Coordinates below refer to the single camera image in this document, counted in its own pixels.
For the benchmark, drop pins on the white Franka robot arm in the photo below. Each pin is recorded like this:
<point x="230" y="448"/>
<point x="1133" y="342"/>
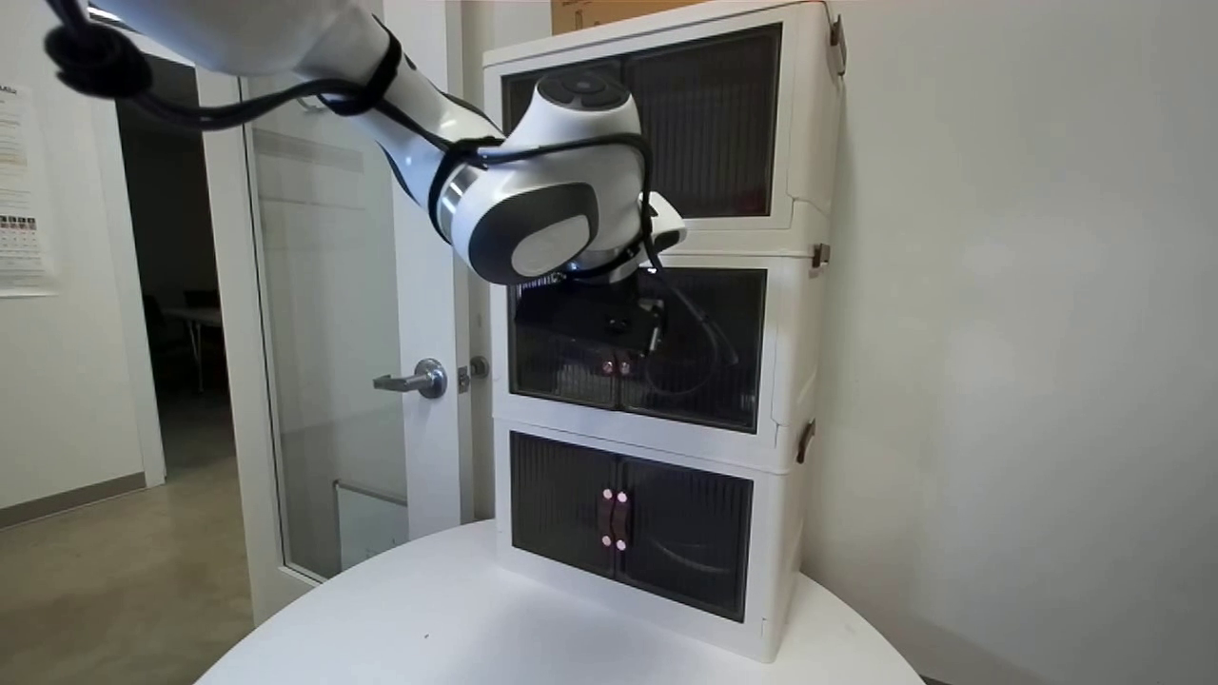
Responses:
<point x="546" y="154"/>

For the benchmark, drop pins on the white stacked cabinet frame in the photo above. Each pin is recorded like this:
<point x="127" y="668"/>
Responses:
<point x="801" y="329"/>

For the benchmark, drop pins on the brown cabinet side latch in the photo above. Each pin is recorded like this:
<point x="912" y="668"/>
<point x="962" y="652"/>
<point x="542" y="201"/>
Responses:
<point x="820" y="255"/>
<point x="803" y="443"/>
<point x="840" y="45"/>

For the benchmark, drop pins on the brown cardboard box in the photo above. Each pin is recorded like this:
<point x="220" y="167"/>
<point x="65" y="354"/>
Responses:
<point x="596" y="14"/>

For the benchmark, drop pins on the white framed glass door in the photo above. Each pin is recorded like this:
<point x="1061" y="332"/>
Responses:
<point x="433" y="443"/>

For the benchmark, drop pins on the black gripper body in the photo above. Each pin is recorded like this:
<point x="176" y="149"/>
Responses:
<point x="609" y="311"/>

